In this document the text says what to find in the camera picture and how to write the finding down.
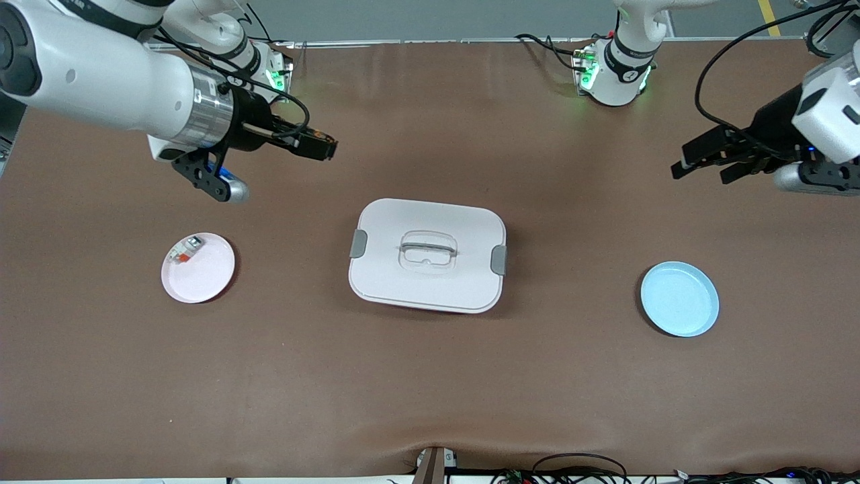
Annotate white lidded box grey clips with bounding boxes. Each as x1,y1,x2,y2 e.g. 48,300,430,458
348,198,508,315

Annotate light blue round plate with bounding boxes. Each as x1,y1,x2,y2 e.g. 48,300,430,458
640,261,720,337

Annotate small orange white object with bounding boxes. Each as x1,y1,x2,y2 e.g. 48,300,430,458
168,235,204,265

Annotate pale pink round plate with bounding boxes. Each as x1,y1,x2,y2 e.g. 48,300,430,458
161,233,237,304

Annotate brown leatherette table cover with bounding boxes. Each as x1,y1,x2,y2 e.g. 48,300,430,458
0,39,860,481

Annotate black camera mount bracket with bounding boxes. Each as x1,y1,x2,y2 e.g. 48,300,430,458
171,147,233,202
798,160,860,189

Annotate silver table edge rail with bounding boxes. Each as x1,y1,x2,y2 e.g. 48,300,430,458
296,37,807,51

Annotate black arm base cable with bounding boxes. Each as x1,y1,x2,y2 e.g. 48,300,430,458
516,32,595,71

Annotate tangled dark cable bundle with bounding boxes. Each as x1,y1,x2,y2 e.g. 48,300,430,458
672,466,860,484

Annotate black looped cable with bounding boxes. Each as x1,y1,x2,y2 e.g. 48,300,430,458
531,453,629,484

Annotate brown camera post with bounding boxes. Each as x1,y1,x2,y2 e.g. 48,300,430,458
411,446,459,484

